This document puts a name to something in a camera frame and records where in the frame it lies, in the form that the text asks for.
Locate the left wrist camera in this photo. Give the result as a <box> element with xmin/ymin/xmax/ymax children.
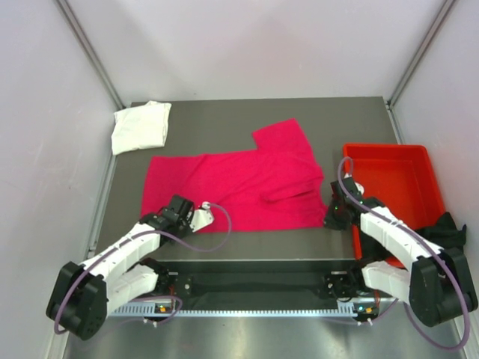
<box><xmin>189</xmin><ymin>202</ymin><xmax>214</xmax><ymax>233</ymax></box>

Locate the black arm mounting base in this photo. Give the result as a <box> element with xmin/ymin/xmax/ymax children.
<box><xmin>153</xmin><ymin>260</ymin><xmax>380</xmax><ymax>311</ymax></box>

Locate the black t-shirt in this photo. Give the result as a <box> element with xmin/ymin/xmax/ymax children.
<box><xmin>415</xmin><ymin>212</ymin><xmax>467</xmax><ymax>253</ymax></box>

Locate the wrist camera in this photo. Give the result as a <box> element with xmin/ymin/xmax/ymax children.
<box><xmin>189</xmin><ymin>202</ymin><xmax>214</xmax><ymax>233</ymax></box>
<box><xmin>330</xmin><ymin>176</ymin><xmax>363</xmax><ymax>206</ymax></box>

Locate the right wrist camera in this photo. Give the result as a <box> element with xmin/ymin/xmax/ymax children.
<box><xmin>330</xmin><ymin>176</ymin><xmax>363</xmax><ymax>206</ymax></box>

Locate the folded white t-shirt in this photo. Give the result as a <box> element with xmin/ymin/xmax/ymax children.
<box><xmin>111</xmin><ymin>101</ymin><xmax>171</xmax><ymax>156</ymax></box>

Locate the right aluminium frame post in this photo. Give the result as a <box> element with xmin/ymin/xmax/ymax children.
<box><xmin>386</xmin><ymin>0</ymin><xmax>458</xmax><ymax>111</ymax></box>

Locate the left aluminium frame post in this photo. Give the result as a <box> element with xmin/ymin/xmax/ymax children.
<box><xmin>53</xmin><ymin>0</ymin><xmax>125</xmax><ymax>110</ymax></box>

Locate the red plastic bin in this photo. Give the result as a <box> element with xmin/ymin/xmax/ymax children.
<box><xmin>342</xmin><ymin>142</ymin><xmax>450</xmax><ymax>270</ymax></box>

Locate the aluminium frame post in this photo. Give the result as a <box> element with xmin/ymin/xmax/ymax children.
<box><xmin>386</xmin><ymin>0</ymin><xmax>458</xmax><ymax>111</ymax></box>
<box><xmin>53</xmin><ymin>0</ymin><xmax>125</xmax><ymax>110</ymax></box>

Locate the pink t-shirt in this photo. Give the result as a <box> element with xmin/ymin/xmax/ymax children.
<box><xmin>140</xmin><ymin>119</ymin><xmax>327</xmax><ymax>233</ymax></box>

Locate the slotted grey cable duct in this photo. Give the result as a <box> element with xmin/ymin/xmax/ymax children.
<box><xmin>110</xmin><ymin>301</ymin><xmax>379</xmax><ymax>318</ymax></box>

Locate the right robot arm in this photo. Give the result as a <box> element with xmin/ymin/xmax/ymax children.
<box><xmin>324</xmin><ymin>194</ymin><xmax>478</xmax><ymax>327</ymax></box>

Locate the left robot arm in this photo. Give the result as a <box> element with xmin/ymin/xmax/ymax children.
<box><xmin>46</xmin><ymin>195</ymin><xmax>195</xmax><ymax>340</ymax></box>

